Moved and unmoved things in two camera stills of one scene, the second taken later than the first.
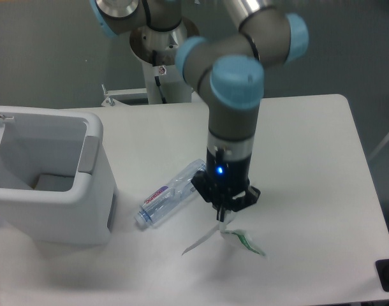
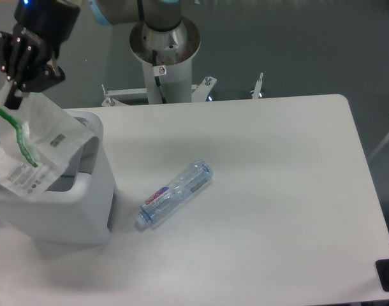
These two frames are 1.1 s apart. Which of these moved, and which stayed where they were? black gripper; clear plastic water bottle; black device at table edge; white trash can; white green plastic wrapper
Moved: white green plastic wrapper; black gripper
Stayed: clear plastic water bottle; white trash can; black device at table edge
